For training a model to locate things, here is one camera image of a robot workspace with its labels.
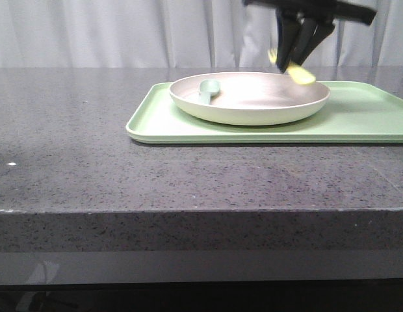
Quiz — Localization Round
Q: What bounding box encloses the white curtain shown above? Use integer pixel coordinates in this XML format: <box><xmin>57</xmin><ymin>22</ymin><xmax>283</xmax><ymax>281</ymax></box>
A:
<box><xmin>0</xmin><ymin>1</ymin><xmax>403</xmax><ymax>68</ymax></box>

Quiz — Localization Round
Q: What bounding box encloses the light green tray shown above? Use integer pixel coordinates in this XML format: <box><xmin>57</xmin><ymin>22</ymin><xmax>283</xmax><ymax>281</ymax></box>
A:
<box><xmin>125</xmin><ymin>81</ymin><xmax>403</xmax><ymax>144</ymax></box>

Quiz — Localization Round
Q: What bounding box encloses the white round plate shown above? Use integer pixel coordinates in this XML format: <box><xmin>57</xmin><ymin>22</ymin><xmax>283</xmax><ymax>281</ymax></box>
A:
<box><xmin>169</xmin><ymin>72</ymin><xmax>330</xmax><ymax>126</ymax></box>

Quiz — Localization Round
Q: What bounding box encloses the yellow plastic fork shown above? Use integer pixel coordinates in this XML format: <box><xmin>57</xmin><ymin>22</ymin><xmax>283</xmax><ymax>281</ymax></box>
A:
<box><xmin>268</xmin><ymin>49</ymin><xmax>316</xmax><ymax>85</ymax></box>

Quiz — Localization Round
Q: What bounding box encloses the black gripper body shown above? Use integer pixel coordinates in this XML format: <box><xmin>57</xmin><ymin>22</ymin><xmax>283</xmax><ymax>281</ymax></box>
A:
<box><xmin>242</xmin><ymin>0</ymin><xmax>376</xmax><ymax>25</ymax></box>

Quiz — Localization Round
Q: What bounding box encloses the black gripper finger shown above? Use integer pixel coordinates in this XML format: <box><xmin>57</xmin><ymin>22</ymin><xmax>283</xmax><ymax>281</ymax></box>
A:
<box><xmin>294</xmin><ymin>18</ymin><xmax>335</xmax><ymax>65</ymax></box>
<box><xmin>276</xmin><ymin>11</ymin><xmax>301</xmax><ymax>73</ymax></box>

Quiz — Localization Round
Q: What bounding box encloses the light green spoon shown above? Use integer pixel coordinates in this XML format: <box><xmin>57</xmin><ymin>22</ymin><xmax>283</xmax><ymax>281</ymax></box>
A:
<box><xmin>199</xmin><ymin>79</ymin><xmax>220</xmax><ymax>105</ymax></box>

